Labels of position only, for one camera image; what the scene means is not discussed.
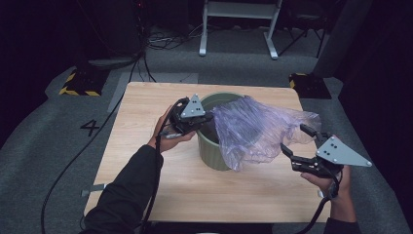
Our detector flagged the person's left hand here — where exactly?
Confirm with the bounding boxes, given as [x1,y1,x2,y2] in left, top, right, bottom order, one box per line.
[147,105,198,154]

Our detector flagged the bundle of floor cables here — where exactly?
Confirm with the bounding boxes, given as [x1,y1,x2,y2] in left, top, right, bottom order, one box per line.
[146,22,204,52]

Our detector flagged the person's right hand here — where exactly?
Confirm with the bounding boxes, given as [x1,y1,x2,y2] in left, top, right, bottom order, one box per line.
[300,165,354,207]

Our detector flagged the white metal desk frame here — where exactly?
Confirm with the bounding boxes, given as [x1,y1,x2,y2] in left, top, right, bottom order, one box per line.
[198,0,284,60]

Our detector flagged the grey pillar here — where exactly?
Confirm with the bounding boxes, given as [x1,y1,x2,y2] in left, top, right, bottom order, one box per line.
[312,0,374,79]

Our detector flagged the green ribbed bin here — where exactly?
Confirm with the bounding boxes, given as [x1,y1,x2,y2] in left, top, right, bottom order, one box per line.
[196,92,248,172]

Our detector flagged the purple plastic bag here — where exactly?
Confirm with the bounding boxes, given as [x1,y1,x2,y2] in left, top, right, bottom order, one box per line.
[210,95,322,173]

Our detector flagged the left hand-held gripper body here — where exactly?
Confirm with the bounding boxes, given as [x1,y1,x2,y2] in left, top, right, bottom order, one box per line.
[169,94,207,135]

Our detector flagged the grey tape strip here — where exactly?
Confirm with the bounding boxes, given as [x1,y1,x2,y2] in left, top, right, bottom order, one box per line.
[80,183,108,198]

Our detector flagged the left hand-held gripper cable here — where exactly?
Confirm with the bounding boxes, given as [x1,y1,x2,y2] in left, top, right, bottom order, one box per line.
[139,97,191,234]

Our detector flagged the long black floor cable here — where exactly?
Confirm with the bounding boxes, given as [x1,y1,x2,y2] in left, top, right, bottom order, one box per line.
[40,48,147,234]

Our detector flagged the hand-held gripper cable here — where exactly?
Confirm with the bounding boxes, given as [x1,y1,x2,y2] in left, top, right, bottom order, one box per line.
[293,172,344,234]
[139,97,191,234]

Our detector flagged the black folding stand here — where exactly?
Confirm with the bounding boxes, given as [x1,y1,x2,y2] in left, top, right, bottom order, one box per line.
[278,13,329,59]

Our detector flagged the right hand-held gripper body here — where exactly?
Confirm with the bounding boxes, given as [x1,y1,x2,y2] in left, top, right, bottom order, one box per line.
[290,133,373,179]

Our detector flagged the right hand-held gripper cable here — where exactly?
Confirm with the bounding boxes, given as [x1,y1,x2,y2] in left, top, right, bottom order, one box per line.
[293,172,344,234]

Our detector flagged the black equipment box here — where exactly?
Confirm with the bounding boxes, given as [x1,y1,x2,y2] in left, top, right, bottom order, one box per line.
[74,0,147,67]

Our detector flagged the yellow-black striped stand base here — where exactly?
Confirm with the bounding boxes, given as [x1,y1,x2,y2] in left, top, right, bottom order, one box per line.
[58,68,110,98]
[288,72,333,100]

